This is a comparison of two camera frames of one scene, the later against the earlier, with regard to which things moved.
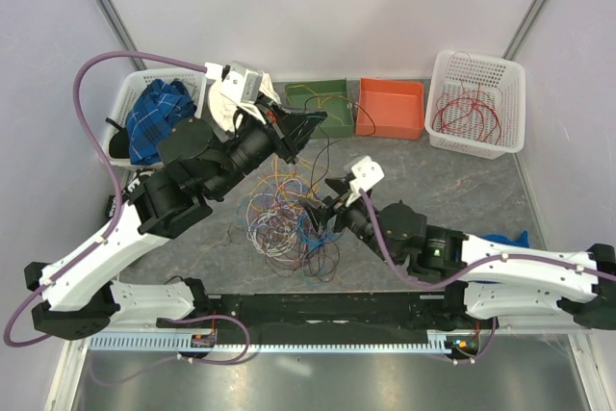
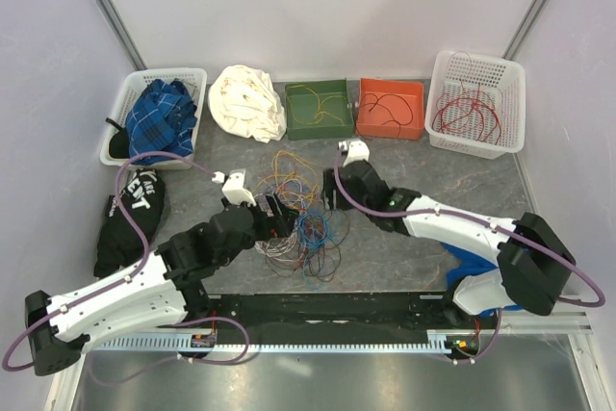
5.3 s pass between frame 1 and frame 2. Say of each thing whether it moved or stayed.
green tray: stayed
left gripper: moved
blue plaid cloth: stayed
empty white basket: stayed
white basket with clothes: stayed
